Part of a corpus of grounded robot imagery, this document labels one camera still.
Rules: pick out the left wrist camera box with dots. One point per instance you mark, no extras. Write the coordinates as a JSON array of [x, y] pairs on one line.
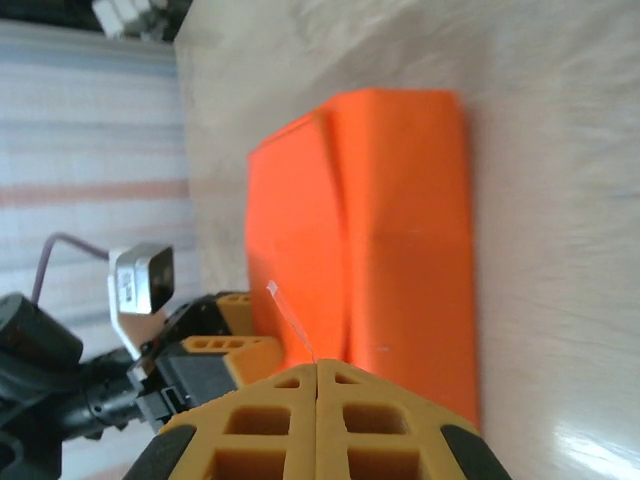
[[142, 280]]

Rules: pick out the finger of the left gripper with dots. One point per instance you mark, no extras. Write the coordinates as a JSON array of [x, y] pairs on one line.
[[250, 357], [236, 312]]

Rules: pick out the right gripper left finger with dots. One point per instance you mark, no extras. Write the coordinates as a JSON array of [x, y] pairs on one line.
[[250, 440]]

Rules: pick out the orange wrapping paper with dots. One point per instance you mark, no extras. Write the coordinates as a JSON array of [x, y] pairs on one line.
[[400, 225]]

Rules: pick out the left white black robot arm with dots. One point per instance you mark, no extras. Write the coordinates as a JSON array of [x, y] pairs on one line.
[[35, 340]]

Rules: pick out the white bracket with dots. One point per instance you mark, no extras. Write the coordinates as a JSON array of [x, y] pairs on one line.
[[117, 17]]

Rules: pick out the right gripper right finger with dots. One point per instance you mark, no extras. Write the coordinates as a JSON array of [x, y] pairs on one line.
[[390, 440]]

